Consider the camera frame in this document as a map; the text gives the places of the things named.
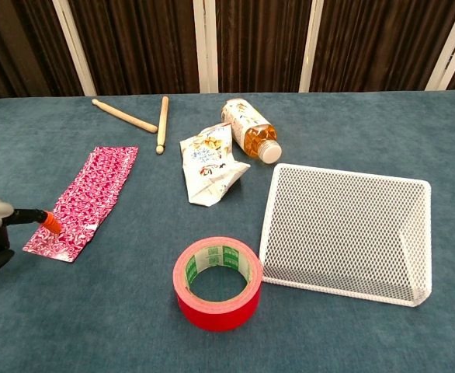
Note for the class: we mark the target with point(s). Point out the wooden drumstick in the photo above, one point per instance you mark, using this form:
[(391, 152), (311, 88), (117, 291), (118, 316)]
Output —
[(124, 116), (162, 124)]

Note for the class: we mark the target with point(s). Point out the red duct tape roll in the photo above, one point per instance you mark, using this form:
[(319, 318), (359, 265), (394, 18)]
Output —
[(219, 314)]

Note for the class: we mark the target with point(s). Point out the crumpled white snack bag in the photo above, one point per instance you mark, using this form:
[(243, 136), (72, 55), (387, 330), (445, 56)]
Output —
[(208, 167)]

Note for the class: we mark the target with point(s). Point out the white frame post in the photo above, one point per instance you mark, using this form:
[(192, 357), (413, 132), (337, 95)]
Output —
[(311, 46), (205, 46), (76, 50), (449, 46)]

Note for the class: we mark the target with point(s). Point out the blue velvet tablecloth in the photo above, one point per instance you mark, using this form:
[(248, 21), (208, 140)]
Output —
[(95, 330)]

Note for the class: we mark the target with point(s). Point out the plastic tea bottle white cap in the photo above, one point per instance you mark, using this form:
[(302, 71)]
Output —
[(247, 124)]

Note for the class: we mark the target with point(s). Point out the dark brown pleated curtain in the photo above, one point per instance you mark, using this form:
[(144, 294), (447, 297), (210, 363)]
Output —
[(146, 46)]

